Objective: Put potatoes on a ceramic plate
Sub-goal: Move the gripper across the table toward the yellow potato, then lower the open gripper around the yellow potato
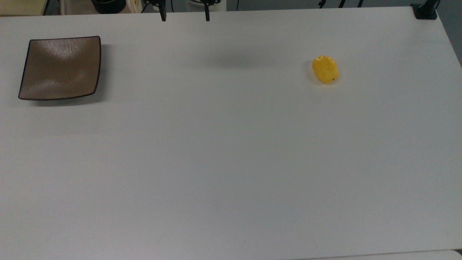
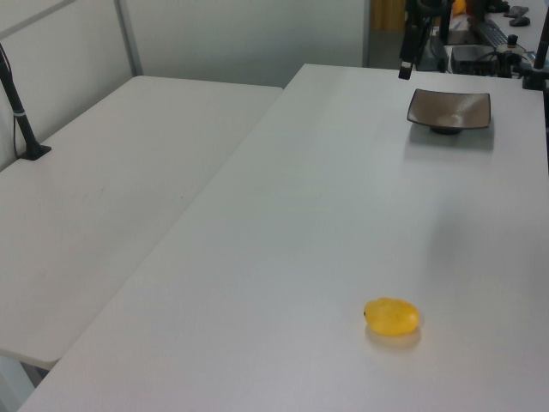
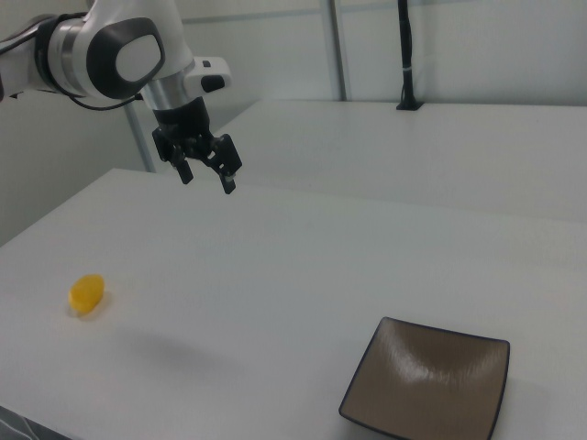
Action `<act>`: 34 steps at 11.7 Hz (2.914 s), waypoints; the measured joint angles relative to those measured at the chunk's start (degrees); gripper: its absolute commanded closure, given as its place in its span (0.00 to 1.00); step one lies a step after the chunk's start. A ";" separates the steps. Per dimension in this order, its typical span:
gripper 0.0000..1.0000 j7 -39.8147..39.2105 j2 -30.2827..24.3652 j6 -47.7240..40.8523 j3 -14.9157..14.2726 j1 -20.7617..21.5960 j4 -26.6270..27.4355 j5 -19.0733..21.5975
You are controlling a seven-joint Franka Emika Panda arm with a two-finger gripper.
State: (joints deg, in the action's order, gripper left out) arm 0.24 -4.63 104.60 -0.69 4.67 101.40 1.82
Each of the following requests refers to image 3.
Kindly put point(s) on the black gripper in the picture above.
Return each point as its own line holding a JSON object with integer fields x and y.
{"x": 181, "y": 117}

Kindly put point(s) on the yellow potato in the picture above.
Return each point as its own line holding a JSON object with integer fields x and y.
{"x": 86, "y": 293}

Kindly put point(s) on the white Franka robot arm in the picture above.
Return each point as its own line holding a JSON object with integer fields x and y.
{"x": 114, "y": 50}

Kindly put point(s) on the square brown ceramic plate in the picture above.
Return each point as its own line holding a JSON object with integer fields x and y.
{"x": 426, "y": 378}

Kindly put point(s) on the black pole with base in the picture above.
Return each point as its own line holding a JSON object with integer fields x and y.
{"x": 406, "y": 55}

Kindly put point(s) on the grey metal partition corner post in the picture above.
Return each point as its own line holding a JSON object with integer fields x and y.
{"x": 140, "y": 133}

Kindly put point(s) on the grey metal partition rail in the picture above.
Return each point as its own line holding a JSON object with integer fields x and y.
{"x": 257, "y": 18}

